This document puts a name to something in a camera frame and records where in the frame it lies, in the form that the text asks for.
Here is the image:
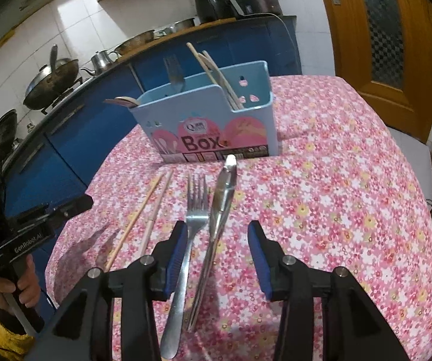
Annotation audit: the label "black air fryer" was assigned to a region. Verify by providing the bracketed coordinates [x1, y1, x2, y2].
[195, 0, 245, 24]

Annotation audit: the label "wooden chopstick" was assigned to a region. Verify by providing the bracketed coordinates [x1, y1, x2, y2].
[104, 174, 162, 272]
[138, 170, 174, 258]

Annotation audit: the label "large steel fork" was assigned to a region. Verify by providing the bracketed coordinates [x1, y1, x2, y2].
[160, 175, 209, 359]

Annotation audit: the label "black rice cooker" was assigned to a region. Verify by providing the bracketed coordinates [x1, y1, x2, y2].
[236, 0, 283, 16]

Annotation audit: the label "blue utensil holder box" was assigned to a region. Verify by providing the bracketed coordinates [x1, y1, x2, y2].
[130, 60, 279, 163]

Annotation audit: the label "steel basin bowl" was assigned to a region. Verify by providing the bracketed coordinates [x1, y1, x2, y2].
[114, 29, 154, 55]

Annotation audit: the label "wok with lid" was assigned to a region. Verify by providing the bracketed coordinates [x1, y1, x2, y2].
[23, 44, 79, 111]

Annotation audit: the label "blue kitchen cabinets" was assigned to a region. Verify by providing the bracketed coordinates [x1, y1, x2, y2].
[3, 16, 302, 217]

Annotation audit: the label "beige wooden spoon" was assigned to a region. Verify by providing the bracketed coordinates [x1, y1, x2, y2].
[104, 96, 141, 108]

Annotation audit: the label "steel kettle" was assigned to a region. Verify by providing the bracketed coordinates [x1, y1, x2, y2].
[80, 51, 121, 77]

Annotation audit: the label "person's left hand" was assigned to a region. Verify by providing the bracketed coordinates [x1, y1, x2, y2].
[0, 253, 42, 310]

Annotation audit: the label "pink floral tablecloth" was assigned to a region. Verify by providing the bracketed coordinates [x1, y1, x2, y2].
[46, 76, 432, 360]

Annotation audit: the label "wooden door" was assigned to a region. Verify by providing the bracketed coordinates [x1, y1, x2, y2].
[324, 0, 432, 143]

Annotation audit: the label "yellow sleeve forearm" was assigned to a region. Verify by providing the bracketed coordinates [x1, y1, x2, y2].
[0, 308, 36, 360]

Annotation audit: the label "steel table knife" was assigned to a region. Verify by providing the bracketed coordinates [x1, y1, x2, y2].
[187, 154, 237, 332]

